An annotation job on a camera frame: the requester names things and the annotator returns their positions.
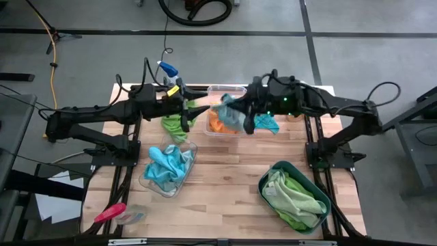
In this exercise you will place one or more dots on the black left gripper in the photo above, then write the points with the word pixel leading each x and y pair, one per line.
pixel 150 102

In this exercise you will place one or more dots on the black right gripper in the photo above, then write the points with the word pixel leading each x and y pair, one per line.
pixel 276 97

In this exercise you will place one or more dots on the grey-blue microfiber towel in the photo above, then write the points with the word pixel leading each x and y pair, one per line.
pixel 228 116

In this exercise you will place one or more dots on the light blue microfiber towel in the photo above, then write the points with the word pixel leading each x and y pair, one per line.
pixel 167 167

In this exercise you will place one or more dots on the pale green microfiber towel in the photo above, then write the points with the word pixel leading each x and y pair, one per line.
pixel 290 205

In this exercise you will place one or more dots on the dark teal plastic basket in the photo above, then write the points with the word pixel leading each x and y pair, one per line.
pixel 317 194

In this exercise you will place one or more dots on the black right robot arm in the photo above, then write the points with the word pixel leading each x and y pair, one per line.
pixel 341 102

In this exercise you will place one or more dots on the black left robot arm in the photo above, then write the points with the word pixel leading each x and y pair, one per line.
pixel 85 114

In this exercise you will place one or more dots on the orange microfiber towel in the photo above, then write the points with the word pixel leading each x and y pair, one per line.
pixel 215 125

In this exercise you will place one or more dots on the clear rectangular plastic bin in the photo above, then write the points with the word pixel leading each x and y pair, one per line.
pixel 235 89

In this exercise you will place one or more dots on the blue trigger spray bottle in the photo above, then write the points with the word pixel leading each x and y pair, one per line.
pixel 169 69

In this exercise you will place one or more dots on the clear curved plastic basket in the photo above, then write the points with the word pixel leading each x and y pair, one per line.
pixel 191 150

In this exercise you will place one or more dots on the orange liquid spray bottle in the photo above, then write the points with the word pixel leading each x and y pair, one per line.
pixel 295 118

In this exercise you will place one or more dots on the red cap spray bottle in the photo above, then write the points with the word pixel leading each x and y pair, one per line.
pixel 109 212

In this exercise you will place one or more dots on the black tripod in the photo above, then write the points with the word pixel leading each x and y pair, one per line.
pixel 70 35

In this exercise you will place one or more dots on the white paper sheets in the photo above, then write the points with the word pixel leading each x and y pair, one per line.
pixel 61 208

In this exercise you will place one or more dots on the black floor bar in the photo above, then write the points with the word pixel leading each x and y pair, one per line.
pixel 17 77

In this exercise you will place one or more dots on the grey office desk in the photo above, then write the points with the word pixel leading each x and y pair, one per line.
pixel 13 136

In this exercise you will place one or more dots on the black metal rig frame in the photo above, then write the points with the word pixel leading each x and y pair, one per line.
pixel 345 222

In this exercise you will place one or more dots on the silver metal bracket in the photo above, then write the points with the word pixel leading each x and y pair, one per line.
pixel 126 242
pixel 317 243

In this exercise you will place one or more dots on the black desk frame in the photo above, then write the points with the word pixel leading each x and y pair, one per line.
pixel 411 153

